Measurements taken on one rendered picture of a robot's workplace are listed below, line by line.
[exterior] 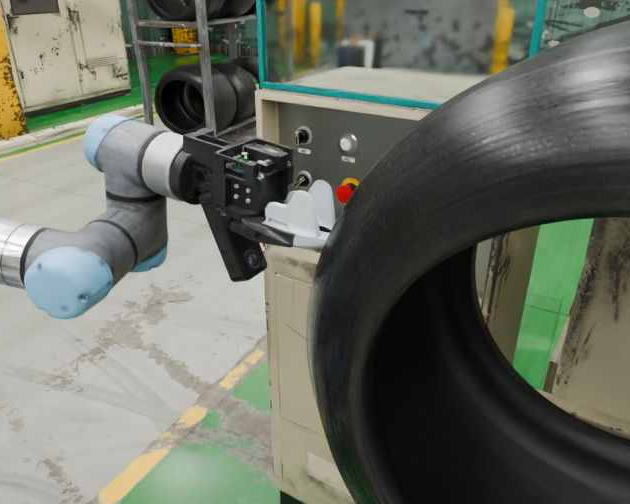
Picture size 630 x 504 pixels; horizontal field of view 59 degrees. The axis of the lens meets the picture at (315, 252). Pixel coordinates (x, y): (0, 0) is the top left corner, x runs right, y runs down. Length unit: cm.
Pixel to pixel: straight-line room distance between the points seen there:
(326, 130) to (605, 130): 90
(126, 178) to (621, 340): 65
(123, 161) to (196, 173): 10
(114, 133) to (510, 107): 48
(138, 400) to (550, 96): 213
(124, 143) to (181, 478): 149
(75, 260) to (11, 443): 175
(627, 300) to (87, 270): 64
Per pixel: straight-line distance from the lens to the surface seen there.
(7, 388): 260
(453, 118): 39
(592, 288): 80
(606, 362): 85
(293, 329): 139
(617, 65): 37
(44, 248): 67
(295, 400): 153
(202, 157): 63
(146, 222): 73
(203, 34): 401
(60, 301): 64
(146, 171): 67
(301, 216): 56
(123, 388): 242
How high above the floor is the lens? 149
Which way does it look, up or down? 27 degrees down
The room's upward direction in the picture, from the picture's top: straight up
